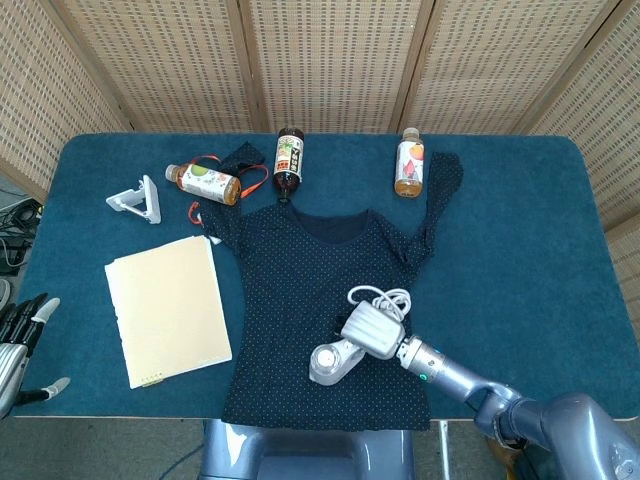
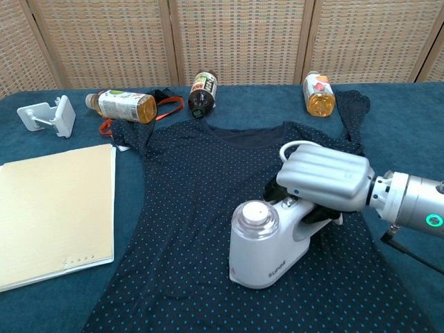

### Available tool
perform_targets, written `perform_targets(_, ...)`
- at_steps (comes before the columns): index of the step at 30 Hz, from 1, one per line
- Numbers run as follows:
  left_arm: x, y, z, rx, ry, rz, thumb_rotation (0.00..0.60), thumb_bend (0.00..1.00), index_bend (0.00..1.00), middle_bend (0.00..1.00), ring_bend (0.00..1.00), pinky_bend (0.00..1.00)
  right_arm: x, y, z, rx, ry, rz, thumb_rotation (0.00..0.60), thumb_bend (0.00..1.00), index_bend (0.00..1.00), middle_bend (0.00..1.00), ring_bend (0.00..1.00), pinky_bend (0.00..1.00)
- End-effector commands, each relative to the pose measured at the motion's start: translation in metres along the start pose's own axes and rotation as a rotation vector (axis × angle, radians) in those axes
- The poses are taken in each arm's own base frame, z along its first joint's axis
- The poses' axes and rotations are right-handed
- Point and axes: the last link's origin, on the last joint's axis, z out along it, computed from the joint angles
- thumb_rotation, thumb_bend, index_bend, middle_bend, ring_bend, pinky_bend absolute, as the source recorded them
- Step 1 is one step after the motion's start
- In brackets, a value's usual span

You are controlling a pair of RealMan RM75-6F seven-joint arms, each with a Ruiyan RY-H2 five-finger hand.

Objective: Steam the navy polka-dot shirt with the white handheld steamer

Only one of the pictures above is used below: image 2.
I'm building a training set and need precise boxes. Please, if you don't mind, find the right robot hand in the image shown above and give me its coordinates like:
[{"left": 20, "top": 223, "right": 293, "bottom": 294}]
[{"left": 265, "top": 145, "right": 375, "bottom": 225}]

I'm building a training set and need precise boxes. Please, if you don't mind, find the white handheld steam iron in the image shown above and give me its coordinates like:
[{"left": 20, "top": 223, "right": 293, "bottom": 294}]
[{"left": 228, "top": 198, "right": 343, "bottom": 290}]

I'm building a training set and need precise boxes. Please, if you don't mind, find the navy polka dot shirt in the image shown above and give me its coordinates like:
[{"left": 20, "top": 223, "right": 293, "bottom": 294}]
[{"left": 81, "top": 88, "right": 438, "bottom": 333}]

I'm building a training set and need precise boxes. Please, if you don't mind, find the tea bottle red orange label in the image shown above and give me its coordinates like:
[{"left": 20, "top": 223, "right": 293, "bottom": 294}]
[{"left": 302, "top": 71, "right": 336, "bottom": 118}]

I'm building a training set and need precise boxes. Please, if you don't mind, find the blue carpet table cover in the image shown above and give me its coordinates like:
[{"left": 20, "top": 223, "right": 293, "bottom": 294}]
[{"left": 0, "top": 81, "right": 444, "bottom": 333}]

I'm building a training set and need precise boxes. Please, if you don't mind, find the dark drink bottle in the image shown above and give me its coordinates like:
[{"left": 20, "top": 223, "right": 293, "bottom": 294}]
[{"left": 187, "top": 70, "right": 219, "bottom": 120}]

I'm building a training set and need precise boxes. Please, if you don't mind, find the tea bottle green white label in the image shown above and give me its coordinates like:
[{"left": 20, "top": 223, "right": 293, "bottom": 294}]
[{"left": 85, "top": 89, "right": 157, "bottom": 124}]

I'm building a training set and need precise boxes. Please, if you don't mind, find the woven folding screen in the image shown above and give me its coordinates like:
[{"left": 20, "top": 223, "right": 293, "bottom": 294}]
[{"left": 0, "top": 0, "right": 444, "bottom": 100}]

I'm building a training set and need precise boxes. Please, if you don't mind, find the white folding phone stand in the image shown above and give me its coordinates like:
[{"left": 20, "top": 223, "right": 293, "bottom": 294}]
[{"left": 16, "top": 94, "right": 76, "bottom": 139}]

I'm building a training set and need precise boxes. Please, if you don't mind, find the cream paper folder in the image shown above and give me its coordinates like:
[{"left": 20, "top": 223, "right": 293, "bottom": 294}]
[{"left": 0, "top": 144, "right": 117, "bottom": 293}]

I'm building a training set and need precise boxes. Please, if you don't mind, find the white charger cable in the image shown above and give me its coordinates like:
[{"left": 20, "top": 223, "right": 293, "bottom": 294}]
[{"left": 279, "top": 140, "right": 318, "bottom": 164}]

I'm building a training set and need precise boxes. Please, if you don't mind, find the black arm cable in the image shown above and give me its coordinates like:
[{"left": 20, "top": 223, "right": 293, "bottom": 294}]
[{"left": 379, "top": 225, "right": 444, "bottom": 271}]

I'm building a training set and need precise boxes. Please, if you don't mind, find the orange lanyard strap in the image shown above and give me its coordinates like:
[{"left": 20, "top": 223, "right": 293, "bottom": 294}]
[{"left": 99, "top": 96, "right": 185, "bottom": 135}]

